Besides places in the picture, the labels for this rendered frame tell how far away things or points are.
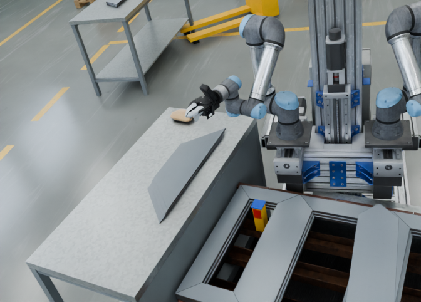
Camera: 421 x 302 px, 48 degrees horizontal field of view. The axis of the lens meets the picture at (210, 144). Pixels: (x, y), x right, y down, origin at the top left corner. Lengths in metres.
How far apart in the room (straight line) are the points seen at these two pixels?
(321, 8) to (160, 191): 1.17
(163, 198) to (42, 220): 2.14
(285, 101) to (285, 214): 0.57
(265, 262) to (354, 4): 1.26
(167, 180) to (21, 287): 1.78
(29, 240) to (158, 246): 2.19
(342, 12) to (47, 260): 1.77
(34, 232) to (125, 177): 1.80
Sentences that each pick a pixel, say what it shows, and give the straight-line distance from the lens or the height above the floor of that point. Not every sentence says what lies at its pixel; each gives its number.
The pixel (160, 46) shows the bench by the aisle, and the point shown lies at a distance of 6.15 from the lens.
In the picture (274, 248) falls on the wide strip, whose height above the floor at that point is 0.85.
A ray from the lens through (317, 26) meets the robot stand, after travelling 2.42.
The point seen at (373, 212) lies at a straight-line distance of 2.37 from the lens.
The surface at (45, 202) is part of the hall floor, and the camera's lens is 4.45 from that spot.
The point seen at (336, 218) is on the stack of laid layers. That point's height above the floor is 0.83.
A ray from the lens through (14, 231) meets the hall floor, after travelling 4.30.
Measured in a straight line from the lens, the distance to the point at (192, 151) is 2.51.
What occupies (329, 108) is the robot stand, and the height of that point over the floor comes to 1.15.
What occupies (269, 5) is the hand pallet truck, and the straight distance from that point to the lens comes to 6.84.
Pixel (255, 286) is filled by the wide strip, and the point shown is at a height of 0.85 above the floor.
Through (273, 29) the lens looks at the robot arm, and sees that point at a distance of 2.26.
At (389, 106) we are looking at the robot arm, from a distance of 2.41.
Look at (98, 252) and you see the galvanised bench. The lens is 2.17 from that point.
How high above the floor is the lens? 2.51
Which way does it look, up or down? 35 degrees down
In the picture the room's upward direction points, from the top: 13 degrees counter-clockwise
